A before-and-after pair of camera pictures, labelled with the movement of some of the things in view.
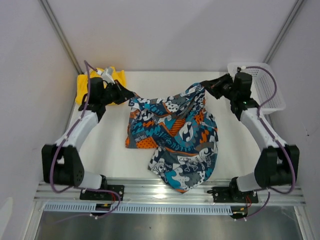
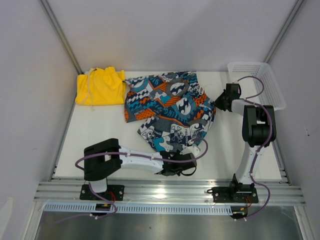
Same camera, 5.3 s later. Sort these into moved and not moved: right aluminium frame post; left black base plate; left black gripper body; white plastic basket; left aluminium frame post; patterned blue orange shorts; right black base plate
Moved: patterned blue orange shorts; left black gripper body
Not moved: right aluminium frame post; right black base plate; left aluminium frame post; white plastic basket; left black base plate
